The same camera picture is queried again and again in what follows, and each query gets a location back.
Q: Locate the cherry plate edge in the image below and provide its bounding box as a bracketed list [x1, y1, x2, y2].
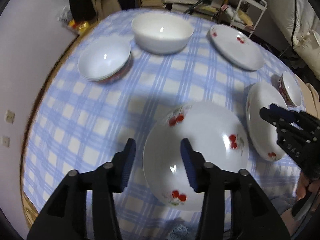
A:
[246, 82, 287, 162]

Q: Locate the cherry plate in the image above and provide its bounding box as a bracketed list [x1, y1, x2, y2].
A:
[209, 24, 264, 72]
[143, 101, 249, 211]

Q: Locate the large white plain bowl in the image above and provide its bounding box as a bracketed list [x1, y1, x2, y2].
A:
[131, 11, 194, 55]

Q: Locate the red patterned white bowl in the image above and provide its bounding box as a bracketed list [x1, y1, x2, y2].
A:
[77, 37, 131, 81]

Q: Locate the person's right hand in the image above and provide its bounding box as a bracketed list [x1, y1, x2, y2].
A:
[296, 171, 317, 200]

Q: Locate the white cushion bedding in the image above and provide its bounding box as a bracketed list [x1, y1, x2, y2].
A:
[268, 0, 319, 79]

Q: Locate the white utility cart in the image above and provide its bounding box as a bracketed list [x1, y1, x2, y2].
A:
[229, 0, 267, 38]

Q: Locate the blue white checked tablecloth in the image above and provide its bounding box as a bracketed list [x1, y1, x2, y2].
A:
[23, 9, 287, 239]

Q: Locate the stack of papers and magazines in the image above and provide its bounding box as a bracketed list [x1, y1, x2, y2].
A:
[163, 0, 223, 18]

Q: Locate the yellow red plastic bag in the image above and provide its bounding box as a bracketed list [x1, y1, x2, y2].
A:
[68, 19, 89, 35]

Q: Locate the white wall socket lower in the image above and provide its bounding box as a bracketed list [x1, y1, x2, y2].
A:
[1, 136, 10, 148]

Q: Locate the white wall socket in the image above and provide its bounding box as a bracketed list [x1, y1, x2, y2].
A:
[4, 110, 15, 124]
[1, 136, 10, 148]

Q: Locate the white wall socket upper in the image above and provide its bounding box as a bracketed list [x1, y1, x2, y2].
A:
[4, 110, 15, 124]

